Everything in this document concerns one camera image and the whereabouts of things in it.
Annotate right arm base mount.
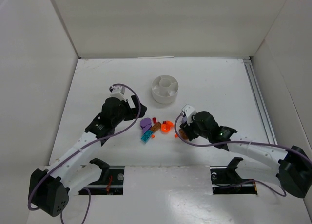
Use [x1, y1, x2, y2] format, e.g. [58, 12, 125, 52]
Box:
[210, 157, 257, 195]

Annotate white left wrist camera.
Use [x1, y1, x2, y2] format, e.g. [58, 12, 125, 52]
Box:
[109, 86, 126, 101]

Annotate brown lego plate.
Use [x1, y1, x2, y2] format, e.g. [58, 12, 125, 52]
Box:
[150, 122, 161, 133]

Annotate orange round lego piece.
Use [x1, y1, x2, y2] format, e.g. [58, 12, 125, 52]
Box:
[160, 120, 174, 134]

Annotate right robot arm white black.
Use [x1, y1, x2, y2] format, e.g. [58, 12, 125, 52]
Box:
[174, 111, 312, 198]

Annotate aluminium rail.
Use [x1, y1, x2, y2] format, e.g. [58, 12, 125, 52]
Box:
[243, 59, 277, 144]

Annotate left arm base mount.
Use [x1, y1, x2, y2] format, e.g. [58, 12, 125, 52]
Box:
[86, 158, 125, 196]

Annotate purple rounded lego piece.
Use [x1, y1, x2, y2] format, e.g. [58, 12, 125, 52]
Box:
[140, 118, 152, 134]

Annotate brown lego brick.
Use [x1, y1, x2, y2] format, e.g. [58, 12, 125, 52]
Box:
[178, 129, 188, 140]

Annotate teal lego brick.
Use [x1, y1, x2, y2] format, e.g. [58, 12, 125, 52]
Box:
[141, 130, 154, 144]

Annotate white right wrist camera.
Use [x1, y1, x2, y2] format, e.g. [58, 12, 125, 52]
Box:
[182, 104, 197, 125]

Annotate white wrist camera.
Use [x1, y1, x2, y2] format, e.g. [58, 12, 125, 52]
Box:
[109, 86, 126, 101]
[182, 104, 197, 125]

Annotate white round divided container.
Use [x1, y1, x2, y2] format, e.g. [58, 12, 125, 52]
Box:
[151, 75, 179, 104]

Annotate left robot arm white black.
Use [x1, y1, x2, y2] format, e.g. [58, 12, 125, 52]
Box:
[27, 95, 147, 217]

